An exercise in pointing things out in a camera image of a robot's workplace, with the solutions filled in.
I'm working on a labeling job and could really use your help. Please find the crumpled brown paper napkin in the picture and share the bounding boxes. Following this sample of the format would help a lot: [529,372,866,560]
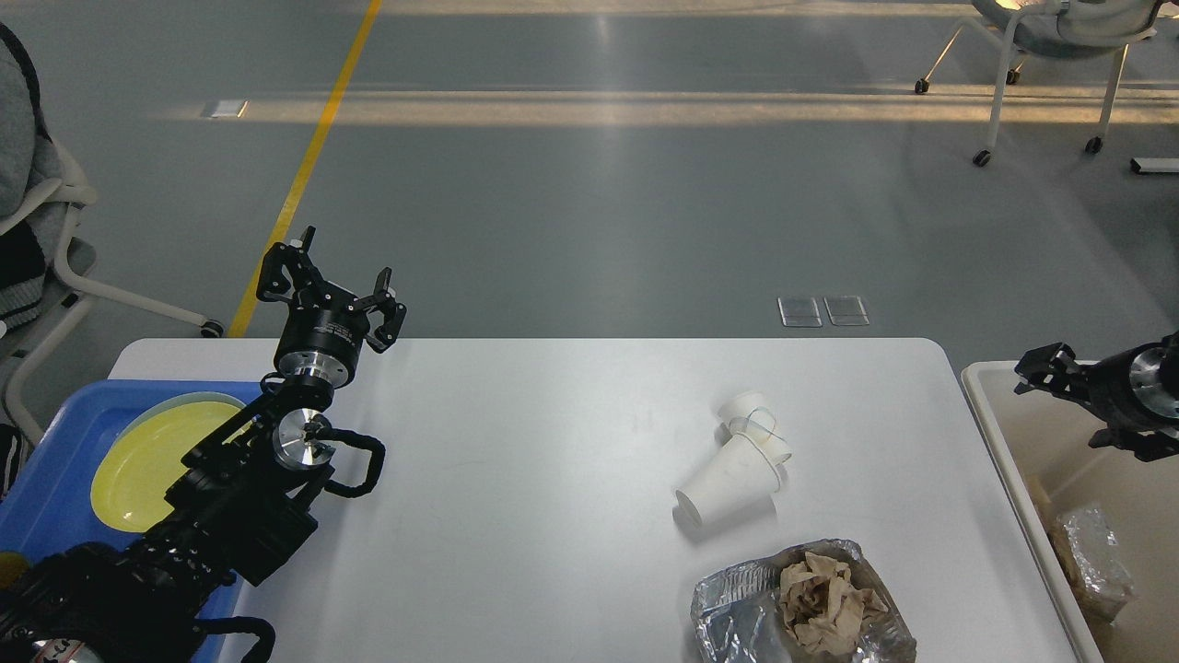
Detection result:
[778,552,890,656]

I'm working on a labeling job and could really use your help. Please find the white office chair left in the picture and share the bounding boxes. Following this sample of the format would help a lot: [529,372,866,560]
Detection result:
[1,26,225,494]

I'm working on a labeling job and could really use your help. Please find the yellow plate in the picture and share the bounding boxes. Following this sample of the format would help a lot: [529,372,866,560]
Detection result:
[91,402,241,534]

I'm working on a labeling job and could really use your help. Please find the white office chair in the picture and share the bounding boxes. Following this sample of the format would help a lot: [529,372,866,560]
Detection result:
[914,1,1162,168]
[1,26,225,494]

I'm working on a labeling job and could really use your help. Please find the white floor socket plate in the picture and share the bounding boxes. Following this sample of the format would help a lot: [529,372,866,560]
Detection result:
[203,99,249,119]

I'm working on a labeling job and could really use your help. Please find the white office chair right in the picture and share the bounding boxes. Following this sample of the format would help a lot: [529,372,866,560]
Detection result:
[914,1,1162,168]

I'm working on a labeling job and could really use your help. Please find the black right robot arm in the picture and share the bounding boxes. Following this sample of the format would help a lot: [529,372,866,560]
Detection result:
[1014,332,1178,462]

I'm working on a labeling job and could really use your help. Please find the dark teal mug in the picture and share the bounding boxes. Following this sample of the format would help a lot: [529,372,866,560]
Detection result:
[0,551,32,591]

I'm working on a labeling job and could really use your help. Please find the white bar on floor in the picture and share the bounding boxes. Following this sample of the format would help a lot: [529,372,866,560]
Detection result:
[1131,157,1179,175]

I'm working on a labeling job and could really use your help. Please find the blue plastic tray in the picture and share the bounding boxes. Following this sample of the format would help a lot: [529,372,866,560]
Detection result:
[0,379,268,663]

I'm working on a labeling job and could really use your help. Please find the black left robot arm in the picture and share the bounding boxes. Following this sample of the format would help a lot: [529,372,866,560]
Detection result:
[4,227,407,662]

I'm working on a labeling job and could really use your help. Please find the clear plastic cup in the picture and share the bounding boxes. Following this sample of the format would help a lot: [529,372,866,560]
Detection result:
[718,390,793,465]

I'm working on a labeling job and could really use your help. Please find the pale green plate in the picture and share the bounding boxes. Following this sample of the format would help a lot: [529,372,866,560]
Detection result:
[116,390,246,441]

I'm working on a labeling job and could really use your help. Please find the white plastic bin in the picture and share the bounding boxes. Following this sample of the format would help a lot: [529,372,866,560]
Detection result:
[961,361,1178,662]

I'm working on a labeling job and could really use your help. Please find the aluminium foil sheet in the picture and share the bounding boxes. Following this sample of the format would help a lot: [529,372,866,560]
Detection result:
[1050,503,1137,622]
[689,539,917,662]

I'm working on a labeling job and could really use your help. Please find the small clear plastic lid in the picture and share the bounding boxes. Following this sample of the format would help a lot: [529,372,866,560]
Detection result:
[777,297,823,329]
[823,297,870,327]

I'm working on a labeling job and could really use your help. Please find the white paper cup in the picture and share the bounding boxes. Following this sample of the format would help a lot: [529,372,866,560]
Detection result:
[674,434,792,526]

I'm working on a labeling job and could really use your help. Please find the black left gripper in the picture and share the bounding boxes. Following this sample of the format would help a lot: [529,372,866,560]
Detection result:
[256,227,408,388]

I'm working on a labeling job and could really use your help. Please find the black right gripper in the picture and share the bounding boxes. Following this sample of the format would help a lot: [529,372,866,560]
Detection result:
[1014,343,1178,462]

